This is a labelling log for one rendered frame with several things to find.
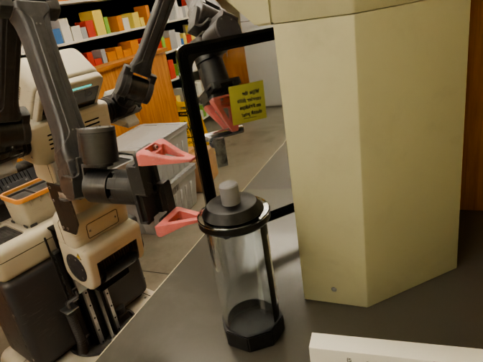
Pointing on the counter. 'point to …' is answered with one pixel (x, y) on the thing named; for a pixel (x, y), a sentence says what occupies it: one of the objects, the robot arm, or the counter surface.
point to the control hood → (254, 11)
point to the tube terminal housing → (373, 140)
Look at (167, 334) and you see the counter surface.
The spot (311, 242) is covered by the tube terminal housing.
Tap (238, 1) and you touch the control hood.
